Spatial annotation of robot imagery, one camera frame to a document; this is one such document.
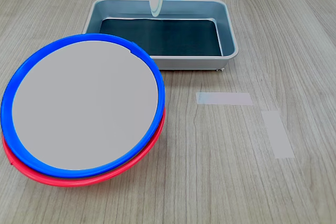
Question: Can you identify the steel tray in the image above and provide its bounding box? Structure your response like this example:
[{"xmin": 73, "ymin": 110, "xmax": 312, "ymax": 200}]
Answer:
[{"xmin": 82, "ymin": 0, "xmax": 239, "ymax": 72}]

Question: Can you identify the white masking tape strip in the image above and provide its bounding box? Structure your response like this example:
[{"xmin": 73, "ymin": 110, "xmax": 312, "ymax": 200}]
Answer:
[
  {"xmin": 196, "ymin": 92, "xmax": 254, "ymax": 106},
  {"xmin": 260, "ymin": 110, "xmax": 296, "ymax": 159}
]

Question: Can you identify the blue rimmed white plate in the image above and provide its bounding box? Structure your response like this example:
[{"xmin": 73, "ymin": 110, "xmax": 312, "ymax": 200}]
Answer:
[{"xmin": 0, "ymin": 33, "xmax": 166, "ymax": 178}]

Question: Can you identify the red rimmed white plate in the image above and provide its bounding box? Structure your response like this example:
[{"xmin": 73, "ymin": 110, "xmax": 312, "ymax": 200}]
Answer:
[{"xmin": 2, "ymin": 103, "xmax": 167, "ymax": 188}]

